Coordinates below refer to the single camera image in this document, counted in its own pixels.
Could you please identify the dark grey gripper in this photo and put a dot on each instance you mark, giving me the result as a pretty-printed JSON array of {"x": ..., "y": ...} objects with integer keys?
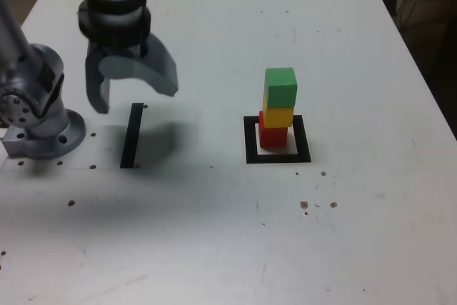
[{"x": 118, "y": 51}]

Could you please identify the green cube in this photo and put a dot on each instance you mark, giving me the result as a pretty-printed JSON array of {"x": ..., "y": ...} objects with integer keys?
[{"x": 282, "y": 87}]

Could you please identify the red cube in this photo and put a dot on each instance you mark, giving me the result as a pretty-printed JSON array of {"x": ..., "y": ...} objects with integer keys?
[{"x": 273, "y": 138}]

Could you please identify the yellow cube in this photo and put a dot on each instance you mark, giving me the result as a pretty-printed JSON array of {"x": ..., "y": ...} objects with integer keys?
[{"x": 280, "y": 117}]

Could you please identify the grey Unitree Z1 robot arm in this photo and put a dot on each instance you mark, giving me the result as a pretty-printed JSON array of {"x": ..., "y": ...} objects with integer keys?
[{"x": 110, "y": 5}]

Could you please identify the black tape square outline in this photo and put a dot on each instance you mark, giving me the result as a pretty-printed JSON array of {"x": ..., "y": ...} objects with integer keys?
[{"x": 250, "y": 156}]

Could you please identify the black tape strip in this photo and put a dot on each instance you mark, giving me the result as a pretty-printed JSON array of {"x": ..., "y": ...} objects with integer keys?
[{"x": 131, "y": 137}]

